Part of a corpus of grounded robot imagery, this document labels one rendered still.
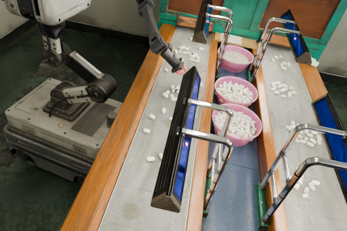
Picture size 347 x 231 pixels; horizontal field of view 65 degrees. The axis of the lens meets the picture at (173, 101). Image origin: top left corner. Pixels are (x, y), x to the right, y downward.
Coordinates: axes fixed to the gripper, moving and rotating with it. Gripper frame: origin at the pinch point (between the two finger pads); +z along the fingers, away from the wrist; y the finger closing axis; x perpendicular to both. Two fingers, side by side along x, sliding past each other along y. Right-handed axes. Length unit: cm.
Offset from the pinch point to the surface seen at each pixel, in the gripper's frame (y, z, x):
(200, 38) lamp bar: 1.4, -12.1, -20.1
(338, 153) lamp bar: -65, 28, -53
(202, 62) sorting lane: 33.5, 12.5, 1.5
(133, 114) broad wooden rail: -34.1, -12.8, 19.5
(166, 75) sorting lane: 9.6, -3.9, 15.2
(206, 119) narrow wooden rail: -26.7, 15.8, -3.9
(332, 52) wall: 170, 151, -68
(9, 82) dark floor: 54, -74, 168
